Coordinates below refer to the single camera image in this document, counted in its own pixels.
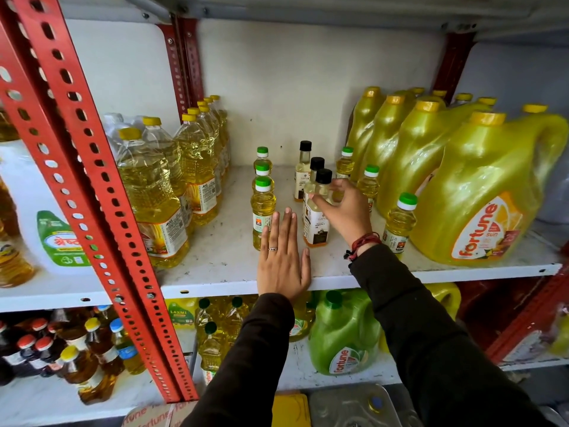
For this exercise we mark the row of yellow oil jugs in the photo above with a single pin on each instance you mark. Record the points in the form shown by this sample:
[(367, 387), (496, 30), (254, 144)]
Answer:
[(471, 186)]

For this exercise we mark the person's left little finger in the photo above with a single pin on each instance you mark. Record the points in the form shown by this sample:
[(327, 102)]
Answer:
[(265, 244)]

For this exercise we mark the person's left hand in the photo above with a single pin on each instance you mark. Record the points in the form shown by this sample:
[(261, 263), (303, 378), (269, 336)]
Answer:
[(282, 271)]

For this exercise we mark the cardboard carton with red print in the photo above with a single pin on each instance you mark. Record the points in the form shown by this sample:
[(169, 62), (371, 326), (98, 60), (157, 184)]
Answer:
[(151, 415)]

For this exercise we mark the red slotted shelf brace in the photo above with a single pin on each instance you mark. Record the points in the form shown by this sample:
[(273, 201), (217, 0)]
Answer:
[(529, 315)]

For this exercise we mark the row of clear yellow-capped bottles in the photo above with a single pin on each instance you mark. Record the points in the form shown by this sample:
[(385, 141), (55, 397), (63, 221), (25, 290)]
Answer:
[(151, 195)]

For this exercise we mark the yellow oil tin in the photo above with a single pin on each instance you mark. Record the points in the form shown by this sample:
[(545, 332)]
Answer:
[(291, 411)]

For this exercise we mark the green oil jug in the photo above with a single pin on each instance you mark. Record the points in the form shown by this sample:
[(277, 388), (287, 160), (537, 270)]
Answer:
[(344, 337)]

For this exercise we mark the tall green-capped oil bottle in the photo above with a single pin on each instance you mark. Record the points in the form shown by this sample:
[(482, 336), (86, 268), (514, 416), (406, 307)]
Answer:
[(302, 322), (210, 355), (205, 313), (236, 317)]

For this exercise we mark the person's right thumb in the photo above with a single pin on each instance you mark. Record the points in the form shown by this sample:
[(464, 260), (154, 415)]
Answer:
[(324, 207)]

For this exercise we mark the silver metal oil tin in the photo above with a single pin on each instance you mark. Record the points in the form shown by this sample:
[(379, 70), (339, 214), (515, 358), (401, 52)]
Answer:
[(351, 406)]

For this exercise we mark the white metal shelf board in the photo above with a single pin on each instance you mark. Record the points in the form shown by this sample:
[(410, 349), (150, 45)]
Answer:
[(44, 295), (44, 404), (302, 369), (231, 257)]

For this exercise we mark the black-capped small oil bottle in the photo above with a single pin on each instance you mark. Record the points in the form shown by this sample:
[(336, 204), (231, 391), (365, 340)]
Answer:
[(302, 173), (316, 165), (314, 226)]

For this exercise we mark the red slotted shelf upright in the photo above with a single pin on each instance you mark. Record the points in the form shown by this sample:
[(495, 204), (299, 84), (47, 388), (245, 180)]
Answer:
[(93, 173), (453, 62), (182, 62)]

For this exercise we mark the group of dark red-capped bottles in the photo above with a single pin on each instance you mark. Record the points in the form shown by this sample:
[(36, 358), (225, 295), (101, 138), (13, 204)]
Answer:
[(26, 351)]

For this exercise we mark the person's right forearm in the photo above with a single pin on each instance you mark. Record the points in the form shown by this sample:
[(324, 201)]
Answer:
[(435, 346)]

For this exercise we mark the yellow-capped brown oil bottle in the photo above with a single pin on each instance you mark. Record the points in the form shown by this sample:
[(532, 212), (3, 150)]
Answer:
[(86, 377), (102, 346)]

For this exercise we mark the person's left middle finger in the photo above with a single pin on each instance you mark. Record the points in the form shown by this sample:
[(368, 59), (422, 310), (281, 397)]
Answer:
[(286, 231)]

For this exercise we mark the clear plastic packets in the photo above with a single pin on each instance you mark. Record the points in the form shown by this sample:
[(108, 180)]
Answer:
[(540, 337)]

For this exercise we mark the green-capped small oil bottle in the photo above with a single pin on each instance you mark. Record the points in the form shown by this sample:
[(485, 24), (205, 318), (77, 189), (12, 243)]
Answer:
[(369, 184), (345, 166), (262, 208), (398, 229), (262, 168), (262, 153)]

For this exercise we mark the grey metal shelf board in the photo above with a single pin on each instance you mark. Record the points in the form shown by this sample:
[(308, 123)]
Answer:
[(311, 8)]

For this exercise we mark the white jug with green label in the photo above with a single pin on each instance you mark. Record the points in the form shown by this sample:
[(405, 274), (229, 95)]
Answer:
[(31, 204)]

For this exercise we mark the person's right hand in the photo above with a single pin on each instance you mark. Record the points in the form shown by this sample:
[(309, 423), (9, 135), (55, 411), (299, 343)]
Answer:
[(351, 215)]

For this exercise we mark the blue-capped oil bottle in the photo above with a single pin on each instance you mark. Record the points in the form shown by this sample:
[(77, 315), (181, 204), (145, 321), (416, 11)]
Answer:
[(126, 351)]

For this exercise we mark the person's left thumb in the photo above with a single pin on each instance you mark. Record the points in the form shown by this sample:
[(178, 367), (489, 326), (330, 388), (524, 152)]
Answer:
[(306, 264)]

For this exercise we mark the yellow oil pouch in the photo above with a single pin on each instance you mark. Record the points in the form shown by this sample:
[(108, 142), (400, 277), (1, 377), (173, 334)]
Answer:
[(181, 312)]

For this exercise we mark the amber oil bottle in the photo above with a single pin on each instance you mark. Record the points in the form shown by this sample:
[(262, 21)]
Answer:
[(11, 257), (6, 126)]

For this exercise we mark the person's left forearm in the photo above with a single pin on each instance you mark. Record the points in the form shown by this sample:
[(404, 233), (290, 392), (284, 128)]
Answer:
[(249, 364)]

